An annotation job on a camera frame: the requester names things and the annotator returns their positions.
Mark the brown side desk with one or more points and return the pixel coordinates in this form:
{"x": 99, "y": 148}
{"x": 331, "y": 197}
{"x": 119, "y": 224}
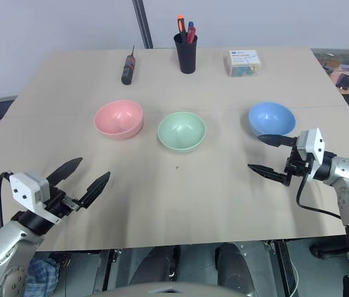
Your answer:
{"x": 347, "y": 83}

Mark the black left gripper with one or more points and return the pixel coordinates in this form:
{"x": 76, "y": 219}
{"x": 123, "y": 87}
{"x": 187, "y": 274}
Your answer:
{"x": 63, "y": 203}

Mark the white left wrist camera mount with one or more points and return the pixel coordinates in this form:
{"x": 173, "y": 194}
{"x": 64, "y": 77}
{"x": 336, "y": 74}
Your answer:
{"x": 27, "y": 187}

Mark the black smartphone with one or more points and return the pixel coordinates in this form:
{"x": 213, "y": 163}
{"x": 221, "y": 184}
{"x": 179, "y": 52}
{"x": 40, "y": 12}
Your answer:
{"x": 344, "y": 81}

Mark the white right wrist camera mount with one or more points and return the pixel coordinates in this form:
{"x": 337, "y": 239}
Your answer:
{"x": 312, "y": 147}

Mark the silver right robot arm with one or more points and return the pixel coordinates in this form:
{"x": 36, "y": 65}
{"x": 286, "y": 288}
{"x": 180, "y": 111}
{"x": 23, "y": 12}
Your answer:
{"x": 347, "y": 185}

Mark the clear box of colourful pins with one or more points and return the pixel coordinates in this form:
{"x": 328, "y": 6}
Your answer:
{"x": 244, "y": 64}

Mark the dark rounded robot leg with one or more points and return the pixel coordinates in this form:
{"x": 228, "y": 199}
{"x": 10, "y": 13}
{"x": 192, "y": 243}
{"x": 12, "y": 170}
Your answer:
{"x": 234, "y": 267}

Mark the pink plastic bowl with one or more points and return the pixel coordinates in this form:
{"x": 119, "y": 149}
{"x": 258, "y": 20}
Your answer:
{"x": 119, "y": 118}

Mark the black pen holder cup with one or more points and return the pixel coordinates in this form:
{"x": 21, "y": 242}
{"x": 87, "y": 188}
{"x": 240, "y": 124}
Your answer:
{"x": 187, "y": 55}

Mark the black red screwdriver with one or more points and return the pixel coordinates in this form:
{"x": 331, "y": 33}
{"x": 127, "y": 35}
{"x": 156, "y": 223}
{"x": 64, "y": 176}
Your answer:
{"x": 128, "y": 66}

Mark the blue checked cloth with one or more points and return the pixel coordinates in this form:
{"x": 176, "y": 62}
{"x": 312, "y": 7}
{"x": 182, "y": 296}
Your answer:
{"x": 42, "y": 277}

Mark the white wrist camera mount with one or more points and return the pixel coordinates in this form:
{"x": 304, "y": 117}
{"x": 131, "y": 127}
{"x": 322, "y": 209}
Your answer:
{"x": 27, "y": 187}
{"x": 312, "y": 147}

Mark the grey vertical pole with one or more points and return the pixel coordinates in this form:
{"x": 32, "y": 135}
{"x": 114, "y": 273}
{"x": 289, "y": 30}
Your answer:
{"x": 143, "y": 23}

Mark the blue capped marker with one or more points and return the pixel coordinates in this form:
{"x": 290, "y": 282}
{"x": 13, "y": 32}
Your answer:
{"x": 190, "y": 26}

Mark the blue plastic bowl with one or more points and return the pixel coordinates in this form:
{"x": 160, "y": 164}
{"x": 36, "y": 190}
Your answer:
{"x": 272, "y": 118}

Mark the green plastic bowl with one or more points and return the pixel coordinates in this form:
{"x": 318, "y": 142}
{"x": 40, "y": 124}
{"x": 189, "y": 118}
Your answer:
{"x": 181, "y": 131}

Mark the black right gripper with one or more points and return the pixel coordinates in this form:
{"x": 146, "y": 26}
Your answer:
{"x": 296, "y": 167}

